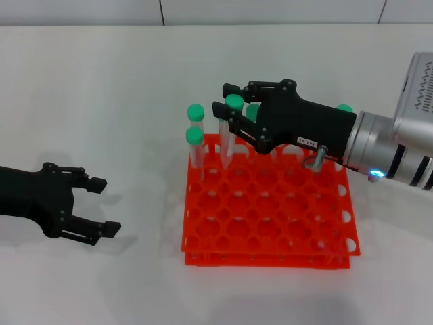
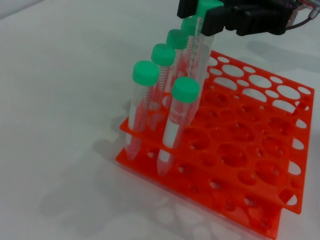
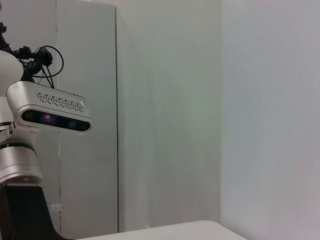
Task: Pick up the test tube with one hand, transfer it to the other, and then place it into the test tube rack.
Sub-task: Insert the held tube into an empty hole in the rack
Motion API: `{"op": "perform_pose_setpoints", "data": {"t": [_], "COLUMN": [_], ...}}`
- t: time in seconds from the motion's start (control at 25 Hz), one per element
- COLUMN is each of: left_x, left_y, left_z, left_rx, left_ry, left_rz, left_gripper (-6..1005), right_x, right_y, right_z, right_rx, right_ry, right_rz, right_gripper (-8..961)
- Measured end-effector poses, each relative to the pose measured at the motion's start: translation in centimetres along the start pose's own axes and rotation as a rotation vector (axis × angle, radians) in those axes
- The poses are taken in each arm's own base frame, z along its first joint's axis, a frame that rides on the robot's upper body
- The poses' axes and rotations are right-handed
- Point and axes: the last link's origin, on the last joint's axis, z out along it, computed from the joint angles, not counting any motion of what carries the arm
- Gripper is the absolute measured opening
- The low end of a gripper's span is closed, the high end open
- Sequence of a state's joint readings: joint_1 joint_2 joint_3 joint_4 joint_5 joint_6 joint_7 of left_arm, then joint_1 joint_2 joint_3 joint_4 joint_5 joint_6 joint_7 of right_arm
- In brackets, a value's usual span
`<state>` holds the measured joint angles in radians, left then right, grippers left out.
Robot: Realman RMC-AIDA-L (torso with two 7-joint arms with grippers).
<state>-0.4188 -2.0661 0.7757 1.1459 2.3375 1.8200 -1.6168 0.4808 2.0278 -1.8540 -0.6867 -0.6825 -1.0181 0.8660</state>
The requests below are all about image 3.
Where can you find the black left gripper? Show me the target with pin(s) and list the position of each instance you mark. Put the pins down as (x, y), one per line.
(22, 215)

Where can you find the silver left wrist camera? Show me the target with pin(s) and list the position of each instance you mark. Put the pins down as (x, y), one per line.
(50, 105)

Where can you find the white partition board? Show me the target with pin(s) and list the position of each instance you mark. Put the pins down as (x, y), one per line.
(87, 75)

